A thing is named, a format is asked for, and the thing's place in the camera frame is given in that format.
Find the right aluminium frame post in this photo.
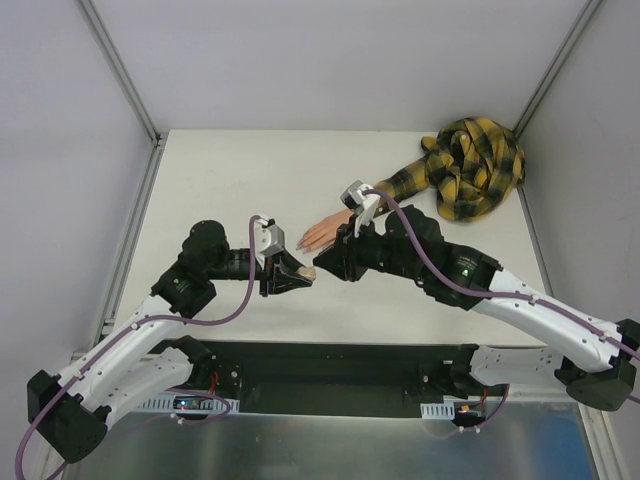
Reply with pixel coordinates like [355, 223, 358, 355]
[513, 0, 606, 139]

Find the mannequin hand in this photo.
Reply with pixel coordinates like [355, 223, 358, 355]
[296, 210, 351, 253]

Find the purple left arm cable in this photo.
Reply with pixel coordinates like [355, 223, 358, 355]
[14, 214, 264, 479]

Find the aluminium frame post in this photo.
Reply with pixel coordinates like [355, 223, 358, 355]
[75, 0, 163, 145]
[513, 0, 606, 139]

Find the yellow plaid shirt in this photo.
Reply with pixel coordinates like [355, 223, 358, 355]
[375, 117, 526, 222]

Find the nail polish bottle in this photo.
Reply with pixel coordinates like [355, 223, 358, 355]
[297, 266, 316, 281]

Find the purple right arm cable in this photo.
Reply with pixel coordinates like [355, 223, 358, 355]
[362, 185, 640, 406]

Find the white cable duct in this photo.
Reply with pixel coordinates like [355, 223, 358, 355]
[419, 400, 486, 421]
[133, 393, 240, 416]

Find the left white cable duct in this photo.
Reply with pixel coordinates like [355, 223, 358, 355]
[133, 393, 240, 416]

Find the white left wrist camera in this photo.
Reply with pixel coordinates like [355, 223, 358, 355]
[253, 215, 285, 268]

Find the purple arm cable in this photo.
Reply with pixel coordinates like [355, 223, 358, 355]
[14, 214, 264, 479]
[362, 185, 640, 406]

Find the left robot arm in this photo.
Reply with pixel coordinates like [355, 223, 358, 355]
[26, 216, 316, 464]

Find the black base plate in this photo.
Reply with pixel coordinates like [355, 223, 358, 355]
[186, 341, 505, 418]

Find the left aluminium frame post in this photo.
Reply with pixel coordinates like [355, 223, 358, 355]
[75, 0, 163, 145]

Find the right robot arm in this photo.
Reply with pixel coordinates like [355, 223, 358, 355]
[298, 205, 639, 411]

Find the right white cable duct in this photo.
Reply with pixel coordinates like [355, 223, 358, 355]
[419, 400, 486, 421]

